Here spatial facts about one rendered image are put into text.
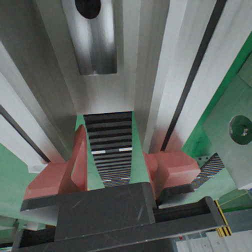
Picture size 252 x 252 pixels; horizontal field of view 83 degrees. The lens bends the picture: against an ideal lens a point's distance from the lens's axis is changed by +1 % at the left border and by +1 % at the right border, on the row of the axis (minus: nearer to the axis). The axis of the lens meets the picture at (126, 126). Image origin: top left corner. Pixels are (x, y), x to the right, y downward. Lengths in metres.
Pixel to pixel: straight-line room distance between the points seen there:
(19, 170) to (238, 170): 0.34
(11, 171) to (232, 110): 0.36
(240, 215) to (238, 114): 12.75
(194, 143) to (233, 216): 12.43
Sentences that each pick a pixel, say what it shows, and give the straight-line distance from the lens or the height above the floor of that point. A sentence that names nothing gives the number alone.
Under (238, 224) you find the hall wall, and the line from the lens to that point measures 12.74.
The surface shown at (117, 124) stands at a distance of 0.16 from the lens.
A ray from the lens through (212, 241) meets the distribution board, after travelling 11.64.
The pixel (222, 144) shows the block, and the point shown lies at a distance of 0.22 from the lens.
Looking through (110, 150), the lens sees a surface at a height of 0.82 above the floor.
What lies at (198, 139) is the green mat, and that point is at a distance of 0.29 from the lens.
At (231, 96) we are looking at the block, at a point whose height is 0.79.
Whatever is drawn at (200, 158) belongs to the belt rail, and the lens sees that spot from 0.36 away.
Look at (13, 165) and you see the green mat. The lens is 0.33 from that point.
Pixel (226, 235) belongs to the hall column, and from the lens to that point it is 6.60.
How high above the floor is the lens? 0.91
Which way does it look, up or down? 39 degrees down
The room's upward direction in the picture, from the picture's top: 171 degrees clockwise
